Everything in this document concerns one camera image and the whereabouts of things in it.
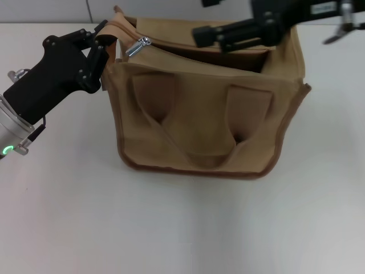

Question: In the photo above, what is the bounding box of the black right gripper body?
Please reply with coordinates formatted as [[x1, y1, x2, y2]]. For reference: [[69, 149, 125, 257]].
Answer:
[[250, 0, 342, 47]]

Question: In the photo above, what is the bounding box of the left gripper cable with plugs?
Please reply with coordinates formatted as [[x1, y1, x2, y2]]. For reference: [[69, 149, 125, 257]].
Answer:
[[7, 68, 48, 155]]

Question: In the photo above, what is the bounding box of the gripper cable with plugs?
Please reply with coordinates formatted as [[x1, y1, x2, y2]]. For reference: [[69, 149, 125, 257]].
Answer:
[[7, 68, 48, 155], [322, 0, 365, 45]]

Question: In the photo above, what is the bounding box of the khaki canvas food bag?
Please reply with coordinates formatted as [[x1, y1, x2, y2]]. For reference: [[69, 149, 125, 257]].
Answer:
[[101, 5, 313, 182]]

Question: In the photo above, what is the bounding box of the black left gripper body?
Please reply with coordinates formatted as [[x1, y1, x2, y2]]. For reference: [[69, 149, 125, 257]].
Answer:
[[2, 29, 103, 125]]

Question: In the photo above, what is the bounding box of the right gripper cable with plugs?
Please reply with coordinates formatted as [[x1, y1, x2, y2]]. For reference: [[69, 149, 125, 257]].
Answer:
[[322, 0, 365, 45]]

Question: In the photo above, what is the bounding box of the silver metal zipper pull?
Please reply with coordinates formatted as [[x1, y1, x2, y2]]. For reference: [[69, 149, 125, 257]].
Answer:
[[125, 35, 153, 58]]

